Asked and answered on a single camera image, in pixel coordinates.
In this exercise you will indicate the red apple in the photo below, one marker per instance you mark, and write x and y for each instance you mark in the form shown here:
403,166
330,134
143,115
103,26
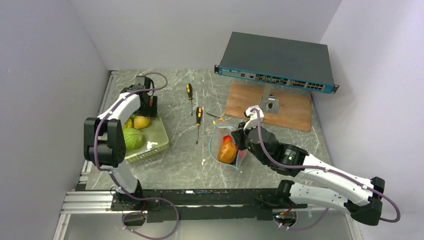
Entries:
227,139

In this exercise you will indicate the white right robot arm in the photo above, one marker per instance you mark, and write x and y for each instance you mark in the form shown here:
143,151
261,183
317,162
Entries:
357,196

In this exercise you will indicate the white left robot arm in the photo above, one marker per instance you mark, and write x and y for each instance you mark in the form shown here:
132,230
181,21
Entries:
103,140

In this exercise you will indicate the teal network switch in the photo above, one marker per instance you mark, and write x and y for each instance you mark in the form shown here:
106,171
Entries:
285,62

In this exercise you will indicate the orange mango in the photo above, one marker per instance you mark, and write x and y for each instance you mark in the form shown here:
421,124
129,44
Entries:
227,153

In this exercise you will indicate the upper yellow black screwdriver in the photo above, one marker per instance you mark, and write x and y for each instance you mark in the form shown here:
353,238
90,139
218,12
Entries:
189,91

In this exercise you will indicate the lower yellow black screwdriver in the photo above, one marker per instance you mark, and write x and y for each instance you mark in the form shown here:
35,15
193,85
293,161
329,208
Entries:
198,115

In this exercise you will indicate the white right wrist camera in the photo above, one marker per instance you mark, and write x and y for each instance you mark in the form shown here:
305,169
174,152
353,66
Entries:
255,115

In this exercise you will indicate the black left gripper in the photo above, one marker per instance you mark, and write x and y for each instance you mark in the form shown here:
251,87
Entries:
151,111

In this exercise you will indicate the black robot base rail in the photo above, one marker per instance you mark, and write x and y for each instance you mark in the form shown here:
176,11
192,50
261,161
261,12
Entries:
206,204

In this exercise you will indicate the yellow black screwdriver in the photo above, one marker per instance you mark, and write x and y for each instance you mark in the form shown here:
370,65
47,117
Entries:
198,115
189,91

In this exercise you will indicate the clear zip top bag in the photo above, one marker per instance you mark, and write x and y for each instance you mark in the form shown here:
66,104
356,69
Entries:
222,128

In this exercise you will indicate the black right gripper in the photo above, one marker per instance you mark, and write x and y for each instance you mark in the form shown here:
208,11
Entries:
239,134

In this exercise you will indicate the metal switch stand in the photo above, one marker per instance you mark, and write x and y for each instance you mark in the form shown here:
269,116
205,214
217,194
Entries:
268,102

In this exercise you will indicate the wooden board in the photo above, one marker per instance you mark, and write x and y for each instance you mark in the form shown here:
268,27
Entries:
294,109

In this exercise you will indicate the green cabbage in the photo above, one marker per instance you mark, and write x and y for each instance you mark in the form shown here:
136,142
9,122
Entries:
133,138

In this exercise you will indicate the green plastic basket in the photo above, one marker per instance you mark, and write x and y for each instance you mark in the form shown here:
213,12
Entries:
155,140

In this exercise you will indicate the yellow lemon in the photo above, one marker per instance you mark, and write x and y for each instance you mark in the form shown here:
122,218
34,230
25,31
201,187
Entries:
141,122

